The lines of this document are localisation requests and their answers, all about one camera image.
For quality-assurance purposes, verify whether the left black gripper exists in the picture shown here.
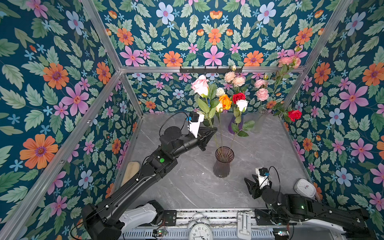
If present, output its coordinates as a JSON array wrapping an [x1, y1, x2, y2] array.
[[171, 124, 219, 158]]

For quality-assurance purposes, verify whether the dark maroon glass vase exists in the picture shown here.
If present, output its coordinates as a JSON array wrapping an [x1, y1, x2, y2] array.
[[213, 147, 235, 178]]

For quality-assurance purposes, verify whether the cream white rose stem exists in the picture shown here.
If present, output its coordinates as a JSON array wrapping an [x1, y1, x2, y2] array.
[[216, 102, 223, 148]]

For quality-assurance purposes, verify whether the purple glass vase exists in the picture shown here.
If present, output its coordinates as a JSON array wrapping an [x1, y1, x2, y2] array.
[[227, 113, 245, 135]]

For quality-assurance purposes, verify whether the orange rose flower stem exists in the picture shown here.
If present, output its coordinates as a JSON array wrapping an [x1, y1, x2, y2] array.
[[219, 95, 232, 110]]

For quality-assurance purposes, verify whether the white rosebud flower stem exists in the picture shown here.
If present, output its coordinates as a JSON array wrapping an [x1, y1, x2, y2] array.
[[216, 88, 226, 98]]

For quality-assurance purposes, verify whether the large red rose stem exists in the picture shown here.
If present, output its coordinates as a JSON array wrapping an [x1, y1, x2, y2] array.
[[233, 93, 246, 104]]

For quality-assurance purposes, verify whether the clear ribbed glass vase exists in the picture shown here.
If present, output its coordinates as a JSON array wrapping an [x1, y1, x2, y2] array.
[[253, 107, 272, 134]]

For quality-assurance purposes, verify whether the cream rose flower bunch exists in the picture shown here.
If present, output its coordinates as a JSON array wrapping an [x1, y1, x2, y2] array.
[[224, 66, 246, 93]]

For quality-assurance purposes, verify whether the pink carnation flower stem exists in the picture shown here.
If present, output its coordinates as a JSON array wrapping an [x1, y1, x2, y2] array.
[[254, 75, 269, 102]]

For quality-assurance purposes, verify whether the red rose flower stem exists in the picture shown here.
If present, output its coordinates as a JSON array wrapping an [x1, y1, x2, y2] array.
[[272, 102, 302, 123]]

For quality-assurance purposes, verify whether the pink bud flower stem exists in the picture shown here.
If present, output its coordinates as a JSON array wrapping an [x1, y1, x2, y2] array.
[[268, 45, 308, 109]]

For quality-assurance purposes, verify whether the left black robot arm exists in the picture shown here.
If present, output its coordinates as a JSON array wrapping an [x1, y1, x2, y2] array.
[[82, 126, 218, 240]]

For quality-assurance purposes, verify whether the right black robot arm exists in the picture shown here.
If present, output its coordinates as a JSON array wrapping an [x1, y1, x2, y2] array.
[[244, 178, 377, 240]]

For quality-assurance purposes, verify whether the white round device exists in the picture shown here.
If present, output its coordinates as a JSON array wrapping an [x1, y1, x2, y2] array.
[[294, 179, 317, 198]]

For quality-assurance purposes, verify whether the white alarm clock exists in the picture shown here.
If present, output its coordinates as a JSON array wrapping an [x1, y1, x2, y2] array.
[[187, 217, 214, 240]]

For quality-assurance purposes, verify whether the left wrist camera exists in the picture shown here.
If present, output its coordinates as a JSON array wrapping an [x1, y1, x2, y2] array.
[[188, 112, 205, 138]]

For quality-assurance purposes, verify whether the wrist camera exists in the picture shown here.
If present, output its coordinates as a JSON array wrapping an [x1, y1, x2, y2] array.
[[256, 168, 270, 190], [188, 112, 205, 138]]

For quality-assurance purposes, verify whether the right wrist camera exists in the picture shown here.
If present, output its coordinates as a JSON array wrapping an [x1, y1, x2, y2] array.
[[256, 168, 270, 190]]

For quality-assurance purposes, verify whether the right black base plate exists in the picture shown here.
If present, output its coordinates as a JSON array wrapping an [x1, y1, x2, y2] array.
[[254, 209, 280, 226]]

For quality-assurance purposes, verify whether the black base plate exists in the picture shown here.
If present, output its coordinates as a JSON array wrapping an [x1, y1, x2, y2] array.
[[156, 210, 178, 227], [254, 209, 280, 226]]

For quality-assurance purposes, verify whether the white clamp bracket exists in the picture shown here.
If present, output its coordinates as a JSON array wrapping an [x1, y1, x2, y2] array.
[[237, 212, 252, 240]]

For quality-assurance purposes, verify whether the black hook rail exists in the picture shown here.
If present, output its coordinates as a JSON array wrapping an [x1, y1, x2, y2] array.
[[179, 66, 243, 75]]

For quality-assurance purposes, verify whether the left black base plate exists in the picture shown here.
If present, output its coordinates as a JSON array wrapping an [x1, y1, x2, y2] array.
[[156, 210, 178, 227]]

